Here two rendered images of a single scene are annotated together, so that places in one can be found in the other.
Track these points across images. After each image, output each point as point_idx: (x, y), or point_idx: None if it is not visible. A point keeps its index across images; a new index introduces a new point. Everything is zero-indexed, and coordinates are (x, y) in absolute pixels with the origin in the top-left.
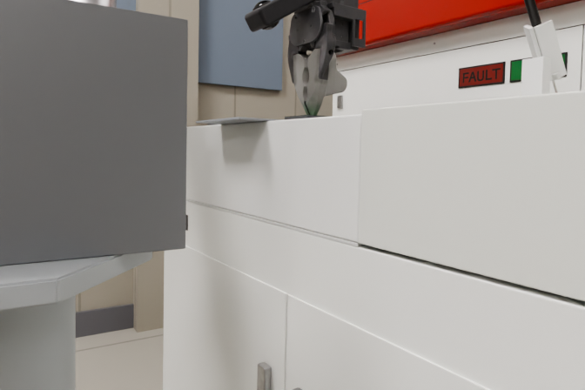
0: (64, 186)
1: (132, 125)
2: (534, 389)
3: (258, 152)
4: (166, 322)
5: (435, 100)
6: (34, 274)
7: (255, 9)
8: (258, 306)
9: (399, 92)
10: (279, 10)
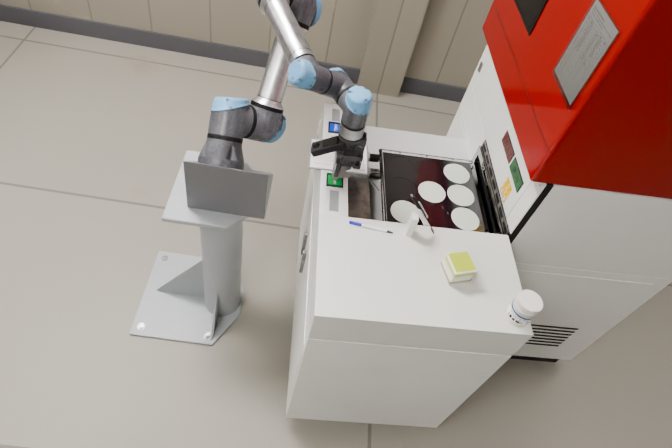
0: (232, 202)
1: (250, 194)
2: (307, 303)
3: (319, 173)
4: (310, 169)
5: (495, 132)
6: (222, 222)
7: (312, 147)
8: (310, 215)
9: (492, 104)
10: (319, 153)
